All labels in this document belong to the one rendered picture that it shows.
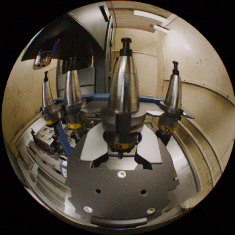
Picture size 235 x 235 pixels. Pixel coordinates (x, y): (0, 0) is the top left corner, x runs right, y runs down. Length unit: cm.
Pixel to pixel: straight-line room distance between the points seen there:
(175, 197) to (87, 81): 115
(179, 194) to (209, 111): 52
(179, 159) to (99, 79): 96
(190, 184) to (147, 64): 136
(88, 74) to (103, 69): 15
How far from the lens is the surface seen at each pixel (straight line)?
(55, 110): 19
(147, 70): 117
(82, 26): 45
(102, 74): 77
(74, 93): 16
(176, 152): 68
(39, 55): 57
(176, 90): 17
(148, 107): 16
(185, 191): 62
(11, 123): 151
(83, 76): 80
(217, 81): 54
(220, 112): 51
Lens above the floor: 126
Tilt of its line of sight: 27 degrees down
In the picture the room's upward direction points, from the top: 1 degrees clockwise
